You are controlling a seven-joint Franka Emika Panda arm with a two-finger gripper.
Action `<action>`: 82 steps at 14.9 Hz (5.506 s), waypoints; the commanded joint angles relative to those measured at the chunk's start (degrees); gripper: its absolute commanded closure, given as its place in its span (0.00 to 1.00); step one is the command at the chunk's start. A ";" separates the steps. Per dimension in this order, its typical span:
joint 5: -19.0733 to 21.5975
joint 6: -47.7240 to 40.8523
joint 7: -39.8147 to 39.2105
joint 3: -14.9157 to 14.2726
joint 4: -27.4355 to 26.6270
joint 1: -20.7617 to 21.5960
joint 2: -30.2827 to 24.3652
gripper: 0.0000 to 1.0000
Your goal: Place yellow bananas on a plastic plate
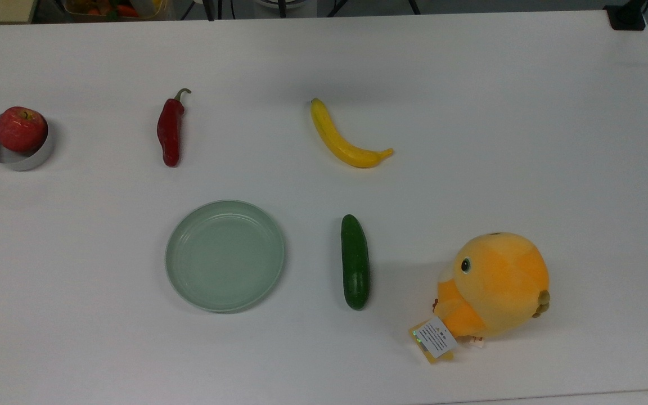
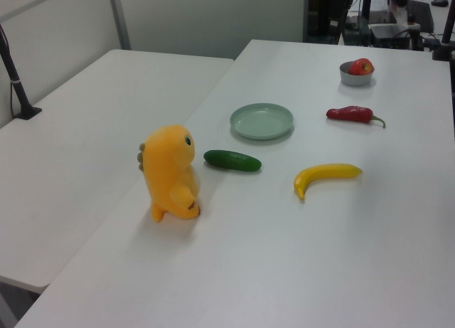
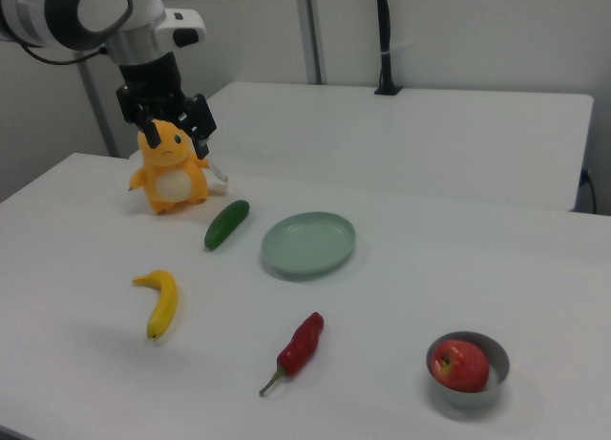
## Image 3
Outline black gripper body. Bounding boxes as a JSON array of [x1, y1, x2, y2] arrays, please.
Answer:
[[116, 52, 219, 144]]

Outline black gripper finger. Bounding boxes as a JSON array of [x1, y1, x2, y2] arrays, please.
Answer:
[[192, 135, 212, 162], [144, 117, 162, 150]]

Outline yellow banana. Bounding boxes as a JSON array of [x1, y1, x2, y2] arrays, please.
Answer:
[[132, 269, 179, 340]]

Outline pale green plastic plate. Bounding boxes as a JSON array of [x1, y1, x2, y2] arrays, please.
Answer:
[[260, 211, 357, 276]]

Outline white plush toy tag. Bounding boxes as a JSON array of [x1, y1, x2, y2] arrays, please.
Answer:
[[208, 160, 231, 194]]

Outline orange plush toy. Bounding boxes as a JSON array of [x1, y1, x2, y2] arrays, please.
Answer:
[[127, 118, 212, 216]]

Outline green cucumber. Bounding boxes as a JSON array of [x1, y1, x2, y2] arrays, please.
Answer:
[[203, 199, 251, 252]]

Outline white background table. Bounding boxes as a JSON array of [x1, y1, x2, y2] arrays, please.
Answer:
[[128, 80, 595, 213]]

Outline black pole with base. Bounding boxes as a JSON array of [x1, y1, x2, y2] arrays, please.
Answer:
[[373, 0, 403, 96]]

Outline red chili pepper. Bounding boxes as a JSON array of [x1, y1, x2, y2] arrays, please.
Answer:
[[259, 311, 325, 397]]

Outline red apple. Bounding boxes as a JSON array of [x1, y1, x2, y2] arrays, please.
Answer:
[[431, 339, 491, 394]]

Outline grey bowl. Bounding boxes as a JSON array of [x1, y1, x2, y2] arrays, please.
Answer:
[[426, 331, 511, 409]]

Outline thin grey metal frame post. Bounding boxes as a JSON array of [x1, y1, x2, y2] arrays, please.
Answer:
[[77, 60, 121, 158]]

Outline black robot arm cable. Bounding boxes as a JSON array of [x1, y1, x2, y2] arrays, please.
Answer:
[[21, 43, 109, 67]]

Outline wide grey metal frame post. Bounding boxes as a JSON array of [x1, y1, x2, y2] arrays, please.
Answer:
[[293, 0, 324, 85]]

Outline black wall cable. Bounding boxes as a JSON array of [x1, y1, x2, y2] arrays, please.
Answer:
[[579, 168, 599, 215]]

